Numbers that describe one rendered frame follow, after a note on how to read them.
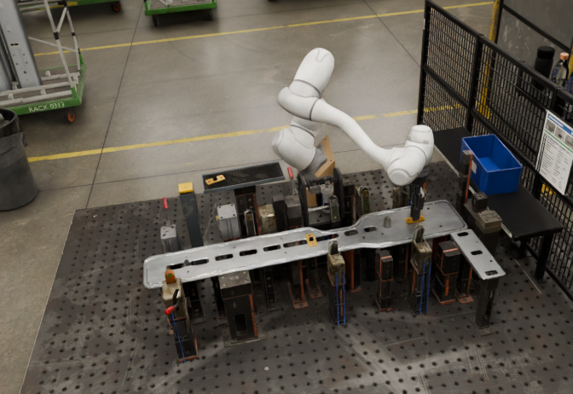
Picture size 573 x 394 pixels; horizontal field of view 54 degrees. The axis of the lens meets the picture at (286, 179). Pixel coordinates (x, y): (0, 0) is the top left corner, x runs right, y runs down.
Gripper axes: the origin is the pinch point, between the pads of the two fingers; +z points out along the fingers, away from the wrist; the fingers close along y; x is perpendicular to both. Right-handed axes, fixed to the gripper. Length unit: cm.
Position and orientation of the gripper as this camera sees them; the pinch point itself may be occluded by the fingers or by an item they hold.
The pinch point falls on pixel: (415, 211)
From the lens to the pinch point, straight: 251.1
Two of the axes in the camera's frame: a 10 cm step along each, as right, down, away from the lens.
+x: 9.8, -1.7, 1.3
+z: 0.7, 8.3, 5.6
